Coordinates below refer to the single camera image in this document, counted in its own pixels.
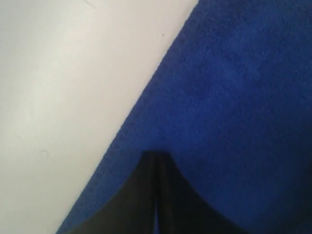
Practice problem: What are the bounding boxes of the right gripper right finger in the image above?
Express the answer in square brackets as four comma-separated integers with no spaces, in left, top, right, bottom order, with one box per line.
[155,152,246,234]

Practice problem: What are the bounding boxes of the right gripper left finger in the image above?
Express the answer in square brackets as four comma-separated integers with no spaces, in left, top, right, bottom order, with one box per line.
[68,152,156,234]

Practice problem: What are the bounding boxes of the blue microfiber cloth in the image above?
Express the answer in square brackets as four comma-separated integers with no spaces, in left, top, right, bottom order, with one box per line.
[58,0,312,234]

